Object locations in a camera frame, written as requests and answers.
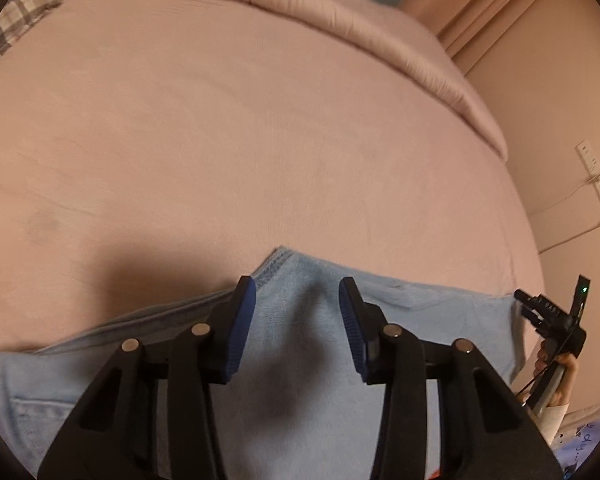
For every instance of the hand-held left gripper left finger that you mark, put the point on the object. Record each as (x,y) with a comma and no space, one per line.
(240,330)

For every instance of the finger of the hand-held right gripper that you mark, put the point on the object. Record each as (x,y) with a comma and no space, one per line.
(542,312)

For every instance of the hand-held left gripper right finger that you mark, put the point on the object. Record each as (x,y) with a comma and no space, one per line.
(352,330)

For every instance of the light blue pants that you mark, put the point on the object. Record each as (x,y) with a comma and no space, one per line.
(300,320)

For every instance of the person's right hand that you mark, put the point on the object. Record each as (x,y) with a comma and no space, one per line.
(565,377)

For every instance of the blue printed cloth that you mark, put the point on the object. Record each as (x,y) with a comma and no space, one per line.
(577,455)

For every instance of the pink curtain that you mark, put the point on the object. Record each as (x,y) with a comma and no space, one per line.
(480,10)

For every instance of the large plaid pillow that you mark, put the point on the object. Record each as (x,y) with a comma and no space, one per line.
(15,20)

